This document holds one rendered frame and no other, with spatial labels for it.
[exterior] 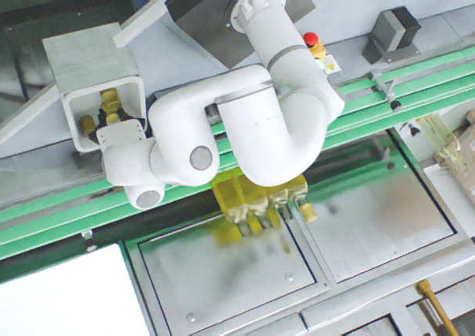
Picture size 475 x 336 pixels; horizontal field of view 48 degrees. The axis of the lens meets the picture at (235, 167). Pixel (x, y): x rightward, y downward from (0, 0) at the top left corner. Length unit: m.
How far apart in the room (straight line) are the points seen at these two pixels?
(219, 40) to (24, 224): 0.62
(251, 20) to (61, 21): 0.99
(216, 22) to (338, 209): 0.72
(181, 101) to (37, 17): 1.34
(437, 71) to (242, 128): 0.98
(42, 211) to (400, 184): 1.04
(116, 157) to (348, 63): 0.78
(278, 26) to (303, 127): 0.36
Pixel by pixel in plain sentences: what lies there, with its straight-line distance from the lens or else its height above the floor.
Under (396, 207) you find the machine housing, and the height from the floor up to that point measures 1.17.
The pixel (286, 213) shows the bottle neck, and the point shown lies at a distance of 1.37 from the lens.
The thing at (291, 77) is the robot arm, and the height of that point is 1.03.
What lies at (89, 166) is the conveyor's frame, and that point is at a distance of 1.37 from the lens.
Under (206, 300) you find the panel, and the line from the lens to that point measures 1.42.
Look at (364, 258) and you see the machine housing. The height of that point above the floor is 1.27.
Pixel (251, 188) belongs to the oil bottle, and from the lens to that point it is 1.38.
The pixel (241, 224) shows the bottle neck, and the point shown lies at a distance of 1.35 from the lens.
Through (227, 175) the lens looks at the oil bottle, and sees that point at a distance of 1.39.
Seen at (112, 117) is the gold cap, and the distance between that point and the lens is 1.29.
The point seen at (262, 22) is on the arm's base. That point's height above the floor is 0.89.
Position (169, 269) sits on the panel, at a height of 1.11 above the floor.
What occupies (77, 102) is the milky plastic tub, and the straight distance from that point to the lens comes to 1.29.
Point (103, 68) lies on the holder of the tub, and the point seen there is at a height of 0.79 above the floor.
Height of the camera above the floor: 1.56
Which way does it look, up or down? 25 degrees down
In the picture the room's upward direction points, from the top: 154 degrees clockwise
